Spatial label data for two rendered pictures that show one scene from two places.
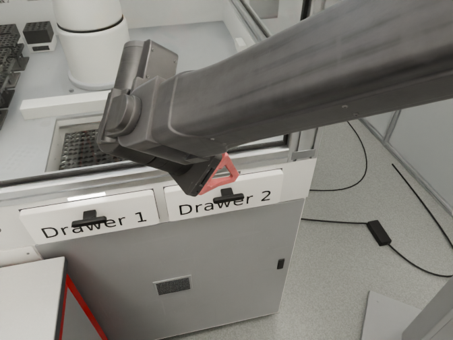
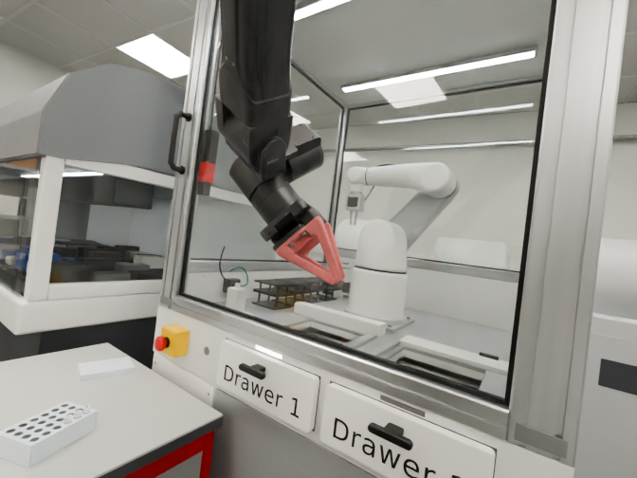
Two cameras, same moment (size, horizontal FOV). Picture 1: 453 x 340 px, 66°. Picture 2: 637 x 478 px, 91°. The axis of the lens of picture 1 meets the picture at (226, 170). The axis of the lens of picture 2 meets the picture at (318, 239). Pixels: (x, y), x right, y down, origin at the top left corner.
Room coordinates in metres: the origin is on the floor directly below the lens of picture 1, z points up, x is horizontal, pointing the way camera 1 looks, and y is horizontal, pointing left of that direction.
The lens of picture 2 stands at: (0.08, -0.27, 1.20)
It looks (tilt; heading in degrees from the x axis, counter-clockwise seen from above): 0 degrees down; 46
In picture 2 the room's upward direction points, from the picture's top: 7 degrees clockwise
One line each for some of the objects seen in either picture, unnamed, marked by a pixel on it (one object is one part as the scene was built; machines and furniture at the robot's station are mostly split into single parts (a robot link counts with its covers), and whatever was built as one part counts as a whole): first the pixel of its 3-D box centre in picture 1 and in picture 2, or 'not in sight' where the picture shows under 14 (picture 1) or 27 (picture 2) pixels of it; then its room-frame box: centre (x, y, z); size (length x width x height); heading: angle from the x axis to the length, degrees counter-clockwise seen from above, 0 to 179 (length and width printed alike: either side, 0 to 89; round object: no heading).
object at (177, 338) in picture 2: not in sight; (172, 340); (0.42, 0.63, 0.88); 0.07 x 0.05 x 0.07; 103
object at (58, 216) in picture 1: (94, 217); (262, 380); (0.51, 0.31, 0.87); 0.29 x 0.02 x 0.11; 103
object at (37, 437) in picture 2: not in sight; (49, 430); (0.16, 0.49, 0.78); 0.12 x 0.08 x 0.04; 32
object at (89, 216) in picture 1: (89, 217); (255, 369); (0.49, 0.31, 0.91); 0.07 x 0.04 x 0.01; 103
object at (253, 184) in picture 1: (225, 195); (395, 444); (0.58, 0.00, 0.87); 0.29 x 0.02 x 0.11; 103
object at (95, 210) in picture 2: not in sight; (105, 226); (0.47, 2.06, 1.13); 1.78 x 1.14 x 0.45; 103
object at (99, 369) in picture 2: not in sight; (106, 367); (0.30, 0.77, 0.77); 0.13 x 0.09 x 0.02; 178
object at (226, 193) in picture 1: (227, 194); (391, 432); (0.55, 0.00, 0.91); 0.07 x 0.04 x 0.01; 103
